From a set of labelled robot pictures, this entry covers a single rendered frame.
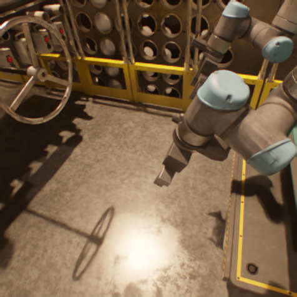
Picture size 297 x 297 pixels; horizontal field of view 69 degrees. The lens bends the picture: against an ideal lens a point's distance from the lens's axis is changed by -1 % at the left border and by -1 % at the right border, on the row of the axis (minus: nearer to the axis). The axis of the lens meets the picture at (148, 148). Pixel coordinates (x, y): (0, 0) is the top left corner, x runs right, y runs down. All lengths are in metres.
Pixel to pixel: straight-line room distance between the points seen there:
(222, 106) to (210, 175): 1.20
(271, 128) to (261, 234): 0.69
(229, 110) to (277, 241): 0.75
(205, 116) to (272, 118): 0.11
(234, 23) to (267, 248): 0.82
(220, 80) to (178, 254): 1.04
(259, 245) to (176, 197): 0.61
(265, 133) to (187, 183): 1.14
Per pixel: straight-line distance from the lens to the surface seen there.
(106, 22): 3.29
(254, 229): 1.04
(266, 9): 2.51
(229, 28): 0.85
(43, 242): 1.48
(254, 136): 0.39
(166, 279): 1.25
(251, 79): 1.82
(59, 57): 2.49
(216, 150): 0.49
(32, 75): 0.96
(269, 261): 1.01
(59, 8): 1.99
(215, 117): 0.39
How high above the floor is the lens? 1.22
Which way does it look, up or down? 45 degrees down
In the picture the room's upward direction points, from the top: 6 degrees counter-clockwise
